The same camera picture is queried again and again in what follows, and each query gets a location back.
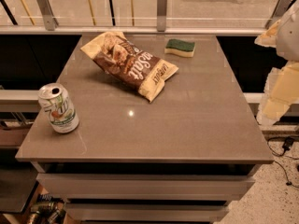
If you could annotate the brown chips bag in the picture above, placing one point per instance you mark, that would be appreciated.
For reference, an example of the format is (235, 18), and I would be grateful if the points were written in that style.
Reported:
(136, 68)

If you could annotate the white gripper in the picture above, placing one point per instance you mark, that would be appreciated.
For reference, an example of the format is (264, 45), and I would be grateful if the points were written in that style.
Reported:
(290, 36)

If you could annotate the lower grey drawer front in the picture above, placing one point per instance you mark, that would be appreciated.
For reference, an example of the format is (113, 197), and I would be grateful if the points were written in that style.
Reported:
(146, 212)

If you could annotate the metal glass railing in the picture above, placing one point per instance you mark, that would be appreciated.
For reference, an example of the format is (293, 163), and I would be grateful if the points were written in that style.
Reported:
(217, 17)

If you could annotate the grey drawer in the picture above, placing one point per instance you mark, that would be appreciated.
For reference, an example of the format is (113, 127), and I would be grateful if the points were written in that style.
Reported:
(147, 187)
(146, 212)

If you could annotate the green and yellow sponge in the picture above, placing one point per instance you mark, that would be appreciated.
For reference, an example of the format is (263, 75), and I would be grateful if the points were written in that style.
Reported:
(180, 48)

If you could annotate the cans under table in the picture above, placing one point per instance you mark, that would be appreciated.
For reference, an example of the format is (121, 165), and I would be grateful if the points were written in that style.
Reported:
(46, 210)

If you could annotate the upper grey drawer front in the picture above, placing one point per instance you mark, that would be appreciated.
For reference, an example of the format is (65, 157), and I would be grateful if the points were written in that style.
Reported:
(147, 187)

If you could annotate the white soda can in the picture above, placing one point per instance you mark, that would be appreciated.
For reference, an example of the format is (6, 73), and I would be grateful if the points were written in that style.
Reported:
(58, 107)

